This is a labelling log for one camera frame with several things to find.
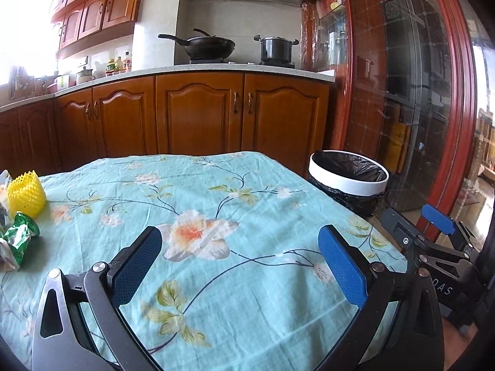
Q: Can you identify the wooden wall cabinet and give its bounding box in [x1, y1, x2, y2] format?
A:
[48, 0, 182, 60]

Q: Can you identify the teal floral tablecloth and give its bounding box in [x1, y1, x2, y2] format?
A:
[0, 151, 411, 371]

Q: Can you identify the red framed glass door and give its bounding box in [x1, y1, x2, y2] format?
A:
[340, 0, 495, 240]

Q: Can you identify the black wok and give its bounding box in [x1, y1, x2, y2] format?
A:
[158, 28, 236, 59]

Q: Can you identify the gas stove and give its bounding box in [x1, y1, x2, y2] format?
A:
[189, 57, 296, 67]

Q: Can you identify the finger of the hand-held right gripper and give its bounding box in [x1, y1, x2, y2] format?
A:
[421, 203, 486, 254]
[381, 207, 470, 267]

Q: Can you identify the green crinkled wrapper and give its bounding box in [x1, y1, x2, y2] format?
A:
[0, 212, 41, 271]

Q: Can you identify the wooden base cabinet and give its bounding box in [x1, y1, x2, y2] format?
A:
[0, 71, 331, 178]

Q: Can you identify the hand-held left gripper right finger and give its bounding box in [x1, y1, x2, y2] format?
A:
[313, 224, 445, 371]

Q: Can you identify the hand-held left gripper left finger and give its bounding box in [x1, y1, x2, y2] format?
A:
[32, 226, 163, 371]

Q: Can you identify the white bin with black bag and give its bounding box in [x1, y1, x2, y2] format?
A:
[308, 149, 390, 219]

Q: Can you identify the black cooking pot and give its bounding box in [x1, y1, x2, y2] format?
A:
[253, 35, 300, 63]

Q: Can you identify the white kitchen countertop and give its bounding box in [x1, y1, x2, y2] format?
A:
[0, 66, 336, 113]

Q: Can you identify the white lidded ceramic pot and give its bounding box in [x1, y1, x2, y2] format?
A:
[75, 66, 95, 85]

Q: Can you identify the yellow foam fruit net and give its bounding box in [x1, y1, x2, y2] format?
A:
[7, 170, 47, 219]

